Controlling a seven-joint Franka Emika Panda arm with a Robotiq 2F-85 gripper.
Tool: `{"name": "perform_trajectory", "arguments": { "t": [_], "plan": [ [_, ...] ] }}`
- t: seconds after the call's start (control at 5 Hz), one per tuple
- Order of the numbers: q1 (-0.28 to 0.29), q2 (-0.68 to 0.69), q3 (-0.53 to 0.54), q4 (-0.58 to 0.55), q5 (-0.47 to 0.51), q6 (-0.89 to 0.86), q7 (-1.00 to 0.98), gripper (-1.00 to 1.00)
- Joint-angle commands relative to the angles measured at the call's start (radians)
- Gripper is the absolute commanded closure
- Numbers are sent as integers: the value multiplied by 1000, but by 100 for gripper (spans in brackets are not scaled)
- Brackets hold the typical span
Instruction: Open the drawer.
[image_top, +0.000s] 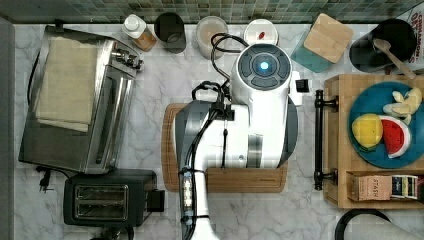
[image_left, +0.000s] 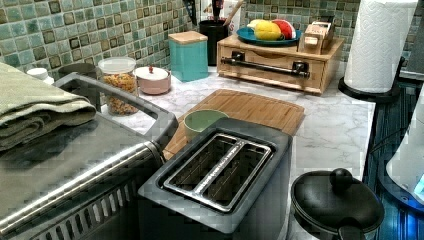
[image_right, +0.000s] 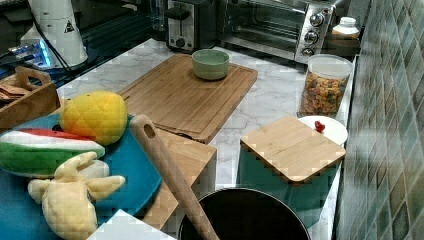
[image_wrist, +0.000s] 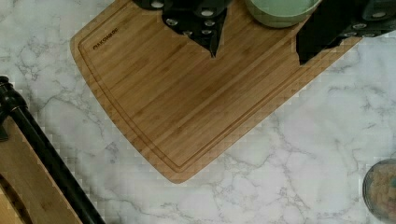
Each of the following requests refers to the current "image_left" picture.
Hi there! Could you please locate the wooden drawer box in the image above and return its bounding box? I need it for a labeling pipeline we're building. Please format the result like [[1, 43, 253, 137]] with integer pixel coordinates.
[[217, 36, 344, 95]]

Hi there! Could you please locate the green ceramic bowl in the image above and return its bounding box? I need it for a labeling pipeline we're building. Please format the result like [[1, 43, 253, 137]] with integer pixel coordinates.
[[183, 109, 228, 141]]

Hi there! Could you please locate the bamboo cutting board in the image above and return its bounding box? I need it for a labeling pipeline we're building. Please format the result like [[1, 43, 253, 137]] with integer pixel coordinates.
[[163, 89, 304, 160]]

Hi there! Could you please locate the black two-slot toaster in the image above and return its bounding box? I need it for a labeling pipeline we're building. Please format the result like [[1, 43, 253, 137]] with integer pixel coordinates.
[[138, 118, 292, 240]]

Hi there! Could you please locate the teal canister with wooden lid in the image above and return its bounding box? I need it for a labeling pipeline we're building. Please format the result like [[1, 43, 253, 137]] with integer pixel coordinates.
[[168, 31, 208, 82]]

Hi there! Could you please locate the black utensil holder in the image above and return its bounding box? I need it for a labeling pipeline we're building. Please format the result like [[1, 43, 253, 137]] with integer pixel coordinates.
[[199, 20, 228, 66]]

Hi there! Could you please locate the teal plate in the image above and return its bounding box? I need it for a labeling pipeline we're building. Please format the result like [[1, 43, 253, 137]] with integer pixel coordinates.
[[236, 26, 303, 47]]

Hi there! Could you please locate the yellow lemon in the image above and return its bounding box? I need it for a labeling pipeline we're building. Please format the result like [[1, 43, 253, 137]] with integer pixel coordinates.
[[254, 21, 281, 41]]

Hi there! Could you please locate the clear jar of pasta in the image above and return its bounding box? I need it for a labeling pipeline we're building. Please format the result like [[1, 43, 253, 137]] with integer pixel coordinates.
[[98, 57, 138, 115]]

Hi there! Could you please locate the watermelon slice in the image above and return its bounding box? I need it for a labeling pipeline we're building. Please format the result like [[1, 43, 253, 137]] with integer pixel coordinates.
[[273, 19, 296, 40]]

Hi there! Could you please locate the wooden spoon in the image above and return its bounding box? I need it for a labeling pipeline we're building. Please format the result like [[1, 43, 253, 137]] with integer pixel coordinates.
[[223, 0, 244, 26]]

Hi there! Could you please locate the wooden tea bag holder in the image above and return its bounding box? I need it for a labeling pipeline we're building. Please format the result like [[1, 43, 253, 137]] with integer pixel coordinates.
[[298, 21, 334, 55]]

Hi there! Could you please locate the black pot lid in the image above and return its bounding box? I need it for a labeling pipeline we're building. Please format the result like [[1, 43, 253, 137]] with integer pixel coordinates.
[[291, 168, 385, 240]]

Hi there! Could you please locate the stainless steel toaster oven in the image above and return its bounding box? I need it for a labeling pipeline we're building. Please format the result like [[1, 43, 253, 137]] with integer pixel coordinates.
[[1, 73, 178, 240]]

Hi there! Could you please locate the black paper towel stand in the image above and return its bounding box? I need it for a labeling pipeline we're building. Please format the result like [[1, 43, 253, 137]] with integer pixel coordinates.
[[338, 56, 405, 104]]

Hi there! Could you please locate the white-capped spice bottle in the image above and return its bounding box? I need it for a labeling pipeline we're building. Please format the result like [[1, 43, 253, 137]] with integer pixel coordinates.
[[27, 68, 54, 85]]

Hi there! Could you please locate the folded green towel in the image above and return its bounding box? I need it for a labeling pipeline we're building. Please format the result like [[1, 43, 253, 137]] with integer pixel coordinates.
[[0, 63, 96, 151]]

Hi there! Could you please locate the paper towel roll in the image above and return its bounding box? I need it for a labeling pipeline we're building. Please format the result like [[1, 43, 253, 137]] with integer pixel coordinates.
[[344, 0, 418, 93]]

